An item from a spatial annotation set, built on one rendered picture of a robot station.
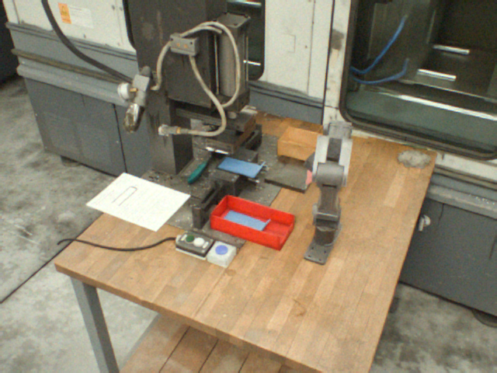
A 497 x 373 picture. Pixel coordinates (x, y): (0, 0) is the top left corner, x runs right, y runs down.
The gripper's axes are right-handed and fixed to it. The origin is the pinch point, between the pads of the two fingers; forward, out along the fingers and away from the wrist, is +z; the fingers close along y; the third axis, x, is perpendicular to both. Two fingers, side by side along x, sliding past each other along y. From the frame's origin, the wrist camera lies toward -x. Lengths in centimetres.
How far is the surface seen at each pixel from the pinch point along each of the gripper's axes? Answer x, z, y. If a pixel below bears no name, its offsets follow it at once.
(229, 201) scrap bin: 15.4, 17.1, 15.2
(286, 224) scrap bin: 12.7, 9.0, -4.4
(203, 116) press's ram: 8.5, 2.2, 40.6
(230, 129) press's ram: 7.5, -0.5, 30.6
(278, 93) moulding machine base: -56, 20, 38
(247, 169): 2.9, 11.8, 18.9
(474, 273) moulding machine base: -67, 30, -82
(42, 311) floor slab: 36, 146, 55
